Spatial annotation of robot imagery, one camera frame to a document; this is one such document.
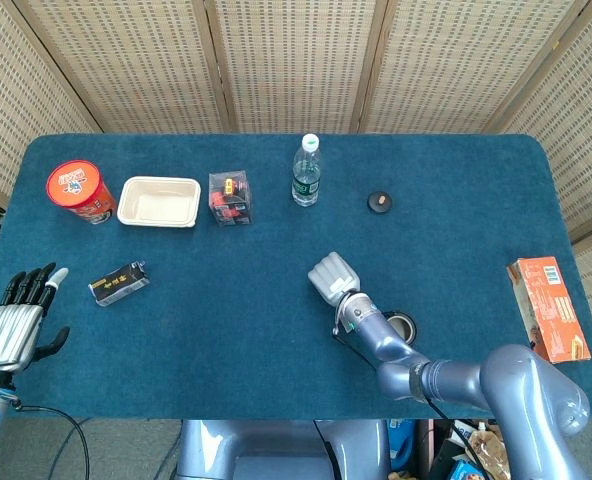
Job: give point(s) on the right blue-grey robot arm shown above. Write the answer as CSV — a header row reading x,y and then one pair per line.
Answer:
x,y
516,385

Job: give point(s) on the beige plastic food container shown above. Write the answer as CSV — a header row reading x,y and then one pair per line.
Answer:
x,y
158,202

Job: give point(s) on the black carton gold lettering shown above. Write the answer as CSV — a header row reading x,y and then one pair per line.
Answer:
x,y
118,287

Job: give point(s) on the clear water bottle green label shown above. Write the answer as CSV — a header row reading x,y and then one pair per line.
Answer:
x,y
306,175

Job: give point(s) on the clear box red black items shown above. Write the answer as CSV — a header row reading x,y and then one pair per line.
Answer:
x,y
231,200

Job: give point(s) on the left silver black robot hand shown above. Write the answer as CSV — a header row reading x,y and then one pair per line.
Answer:
x,y
8,335

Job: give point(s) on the red instant noodle cup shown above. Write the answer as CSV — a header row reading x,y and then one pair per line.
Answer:
x,y
76,187

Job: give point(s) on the orange snack box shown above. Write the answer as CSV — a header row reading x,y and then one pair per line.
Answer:
x,y
551,310

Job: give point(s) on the blue-grey robot torso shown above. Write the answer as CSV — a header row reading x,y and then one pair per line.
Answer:
x,y
281,450

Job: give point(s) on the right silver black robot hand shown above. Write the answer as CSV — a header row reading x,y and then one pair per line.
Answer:
x,y
333,277

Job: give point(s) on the blue table cloth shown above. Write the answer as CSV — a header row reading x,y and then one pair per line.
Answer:
x,y
226,325

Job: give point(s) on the black teapot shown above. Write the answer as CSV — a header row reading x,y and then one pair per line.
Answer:
x,y
406,327

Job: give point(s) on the white carton blue lettering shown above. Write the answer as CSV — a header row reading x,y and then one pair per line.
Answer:
x,y
460,432

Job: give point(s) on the small black round lid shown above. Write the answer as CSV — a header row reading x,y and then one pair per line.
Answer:
x,y
380,204

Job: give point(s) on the blue snack packet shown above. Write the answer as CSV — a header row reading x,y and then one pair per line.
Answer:
x,y
463,471

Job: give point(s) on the woven folding screen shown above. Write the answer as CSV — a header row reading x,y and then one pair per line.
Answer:
x,y
296,60

